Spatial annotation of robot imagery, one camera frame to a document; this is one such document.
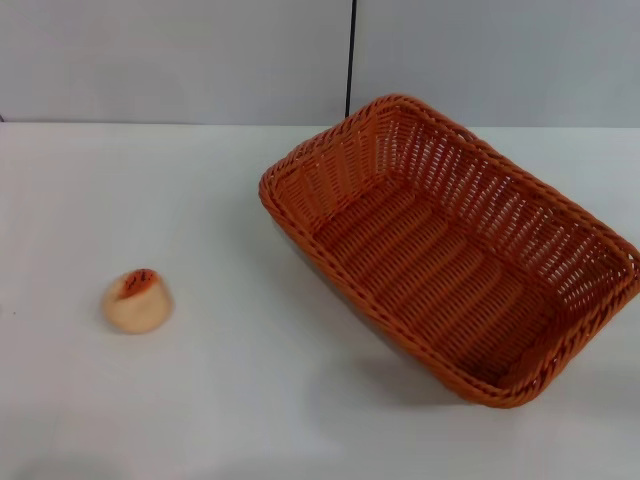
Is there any orange woven plastic basket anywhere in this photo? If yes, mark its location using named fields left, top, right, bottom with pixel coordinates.
left=258, top=93, right=640, bottom=410

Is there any cream bun with orange top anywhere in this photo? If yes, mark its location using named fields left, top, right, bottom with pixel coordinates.
left=101, top=268, right=175, bottom=334

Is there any black vertical wall strip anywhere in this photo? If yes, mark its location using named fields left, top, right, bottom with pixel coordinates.
left=343, top=0, right=361, bottom=120

